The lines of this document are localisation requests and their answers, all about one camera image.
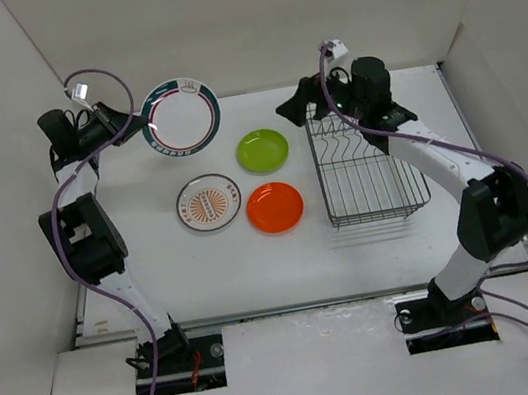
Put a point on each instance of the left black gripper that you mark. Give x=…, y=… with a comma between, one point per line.
x=110, y=121

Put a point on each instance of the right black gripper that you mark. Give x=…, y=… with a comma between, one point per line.
x=310, y=90

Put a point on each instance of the green rimmed white plate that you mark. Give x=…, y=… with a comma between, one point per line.
x=183, y=117

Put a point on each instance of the orange sunburst patterned plate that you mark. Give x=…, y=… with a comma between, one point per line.
x=209, y=202

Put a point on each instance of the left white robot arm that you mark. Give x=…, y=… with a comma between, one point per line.
x=86, y=240

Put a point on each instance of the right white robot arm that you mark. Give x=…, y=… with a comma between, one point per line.
x=492, y=198

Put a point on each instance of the green plastic plate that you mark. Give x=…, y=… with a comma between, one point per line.
x=262, y=151

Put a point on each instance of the orange plastic plate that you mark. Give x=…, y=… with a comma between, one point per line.
x=275, y=207

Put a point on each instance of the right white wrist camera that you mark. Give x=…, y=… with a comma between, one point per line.
x=333, y=50

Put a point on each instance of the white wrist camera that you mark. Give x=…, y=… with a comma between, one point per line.
x=78, y=95
x=333, y=50

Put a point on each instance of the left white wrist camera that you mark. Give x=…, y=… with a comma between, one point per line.
x=78, y=95

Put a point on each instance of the grey wire dish rack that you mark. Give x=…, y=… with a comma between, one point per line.
x=359, y=183

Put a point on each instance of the aluminium rail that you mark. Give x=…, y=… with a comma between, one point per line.
x=199, y=323

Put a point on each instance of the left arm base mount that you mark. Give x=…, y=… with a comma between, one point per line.
x=200, y=369

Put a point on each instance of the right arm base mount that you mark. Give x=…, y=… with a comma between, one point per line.
x=428, y=328

